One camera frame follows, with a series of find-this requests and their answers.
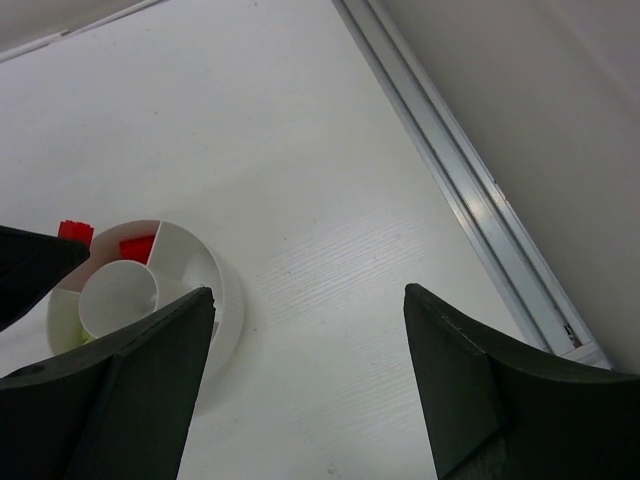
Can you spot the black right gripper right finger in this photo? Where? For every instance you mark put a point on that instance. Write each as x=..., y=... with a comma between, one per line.
x=497, y=408

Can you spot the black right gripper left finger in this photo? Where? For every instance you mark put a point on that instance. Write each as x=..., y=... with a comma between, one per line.
x=119, y=407

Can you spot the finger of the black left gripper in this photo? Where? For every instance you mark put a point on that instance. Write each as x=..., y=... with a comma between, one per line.
x=32, y=264

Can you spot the small red lego square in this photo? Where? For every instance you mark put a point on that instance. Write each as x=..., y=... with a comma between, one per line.
x=76, y=231

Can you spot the red large lego brick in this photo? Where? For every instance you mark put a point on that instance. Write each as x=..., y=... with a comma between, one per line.
x=137, y=249

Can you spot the white round divided container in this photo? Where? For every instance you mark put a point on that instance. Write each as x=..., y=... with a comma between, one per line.
x=106, y=293

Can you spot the lime green lego brick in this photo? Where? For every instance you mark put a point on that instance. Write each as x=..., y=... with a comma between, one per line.
x=85, y=338

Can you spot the aluminium rail right side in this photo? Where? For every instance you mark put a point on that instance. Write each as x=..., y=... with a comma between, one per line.
x=534, y=297

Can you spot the white strip at wall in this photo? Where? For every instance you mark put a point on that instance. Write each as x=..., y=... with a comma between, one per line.
x=28, y=25

